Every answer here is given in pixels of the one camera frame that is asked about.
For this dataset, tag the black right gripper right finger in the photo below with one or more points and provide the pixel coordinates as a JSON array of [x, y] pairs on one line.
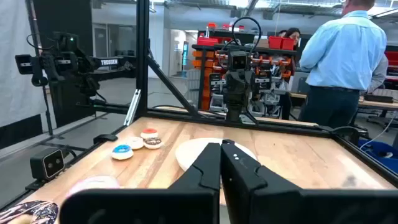
[[239, 174]]

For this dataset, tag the small chocolate drizzled donut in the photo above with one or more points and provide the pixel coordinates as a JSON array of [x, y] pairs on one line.
[[153, 143]]

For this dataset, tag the black parts shelf rack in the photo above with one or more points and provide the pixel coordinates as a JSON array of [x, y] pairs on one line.
[[211, 93]]

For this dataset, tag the black frame clamp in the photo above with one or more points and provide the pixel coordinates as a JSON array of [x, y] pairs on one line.
[[105, 138]]

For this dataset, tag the blue plastic bin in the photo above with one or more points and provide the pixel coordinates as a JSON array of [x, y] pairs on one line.
[[379, 152]]

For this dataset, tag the wooden desk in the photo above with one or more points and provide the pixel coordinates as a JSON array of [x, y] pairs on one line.
[[379, 105]]

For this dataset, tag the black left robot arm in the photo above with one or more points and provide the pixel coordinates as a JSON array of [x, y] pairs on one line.
[[234, 113]]

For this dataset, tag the large chocolate sprinkled donut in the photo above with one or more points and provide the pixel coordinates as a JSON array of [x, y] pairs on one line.
[[37, 211]]

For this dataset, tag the red storage bin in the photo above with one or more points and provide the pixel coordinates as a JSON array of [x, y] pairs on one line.
[[288, 43], [206, 41], [275, 42]]

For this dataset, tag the red sugar donut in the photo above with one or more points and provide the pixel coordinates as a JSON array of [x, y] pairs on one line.
[[149, 132]]

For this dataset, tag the black table-level camera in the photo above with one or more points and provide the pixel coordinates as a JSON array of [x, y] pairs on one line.
[[46, 163]]

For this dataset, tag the black background robot arm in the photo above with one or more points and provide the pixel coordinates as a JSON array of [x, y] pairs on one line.
[[68, 62]]

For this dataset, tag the person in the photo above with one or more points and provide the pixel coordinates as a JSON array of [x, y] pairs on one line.
[[342, 53], [293, 34]]

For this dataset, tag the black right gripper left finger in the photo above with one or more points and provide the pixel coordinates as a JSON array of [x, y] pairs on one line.
[[205, 168]]

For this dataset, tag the silver angle bracket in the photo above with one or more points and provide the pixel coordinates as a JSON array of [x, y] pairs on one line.
[[132, 107]]

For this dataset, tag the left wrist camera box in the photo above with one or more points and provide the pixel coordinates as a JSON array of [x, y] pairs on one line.
[[239, 60]]

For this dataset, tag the black stand pole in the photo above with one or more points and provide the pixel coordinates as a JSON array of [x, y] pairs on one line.
[[46, 109]]

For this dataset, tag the small blue iced donut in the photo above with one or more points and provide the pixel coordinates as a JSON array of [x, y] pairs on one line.
[[122, 152]]

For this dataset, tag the white round plate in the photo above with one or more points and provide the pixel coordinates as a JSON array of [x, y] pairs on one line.
[[189, 152]]

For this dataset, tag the white curtain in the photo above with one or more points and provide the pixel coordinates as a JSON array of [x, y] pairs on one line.
[[15, 62]]

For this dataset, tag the pink sprinkled donut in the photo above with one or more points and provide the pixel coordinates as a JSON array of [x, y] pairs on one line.
[[93, 182]]

